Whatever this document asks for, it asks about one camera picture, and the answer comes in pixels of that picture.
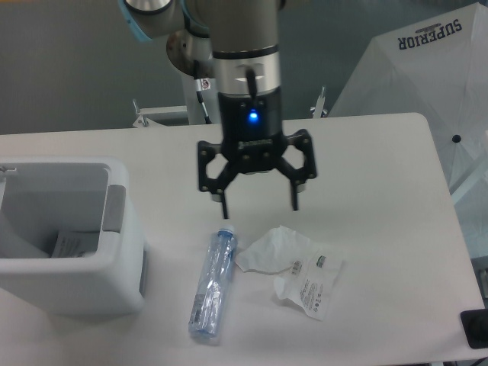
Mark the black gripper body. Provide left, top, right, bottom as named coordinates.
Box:
left=218, top=88, right=292, bottom=175

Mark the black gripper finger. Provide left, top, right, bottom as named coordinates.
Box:
left=280, top=129, right=317, bottom=211
left=197, top=140, right=236, bottom=220

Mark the white plastic wrapper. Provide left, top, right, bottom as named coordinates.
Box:
left=236, top=226, right=343, bottom=321

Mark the clear plastic water bottle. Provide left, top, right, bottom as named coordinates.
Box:
left=188, top=225, right=237, bottom=339

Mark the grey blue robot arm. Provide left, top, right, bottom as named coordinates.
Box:
left=119, top=1, right=317, bottom=216

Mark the white plastic trash can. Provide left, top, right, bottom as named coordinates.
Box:
left=1, top=156, right=148, bottom=316

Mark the paper sheet inside trash can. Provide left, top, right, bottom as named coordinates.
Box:
left=51, top=231, right=100, bottom=258

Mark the left metal table clamp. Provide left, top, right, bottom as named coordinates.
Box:
left=132, top=98, right=149, bottom=128

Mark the white umbrella with lettering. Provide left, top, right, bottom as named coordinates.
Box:
left=331, top=3, right=487, bottom=258

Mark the black device at table edge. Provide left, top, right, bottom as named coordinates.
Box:
left=460, top=309, right=487, bottom=349

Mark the black cable on pedestal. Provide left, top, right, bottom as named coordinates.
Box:
left=192, top=59, right=213, bottom=125

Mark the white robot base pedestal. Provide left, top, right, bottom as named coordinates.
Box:
left=166, top=30, right=221, bottom=125

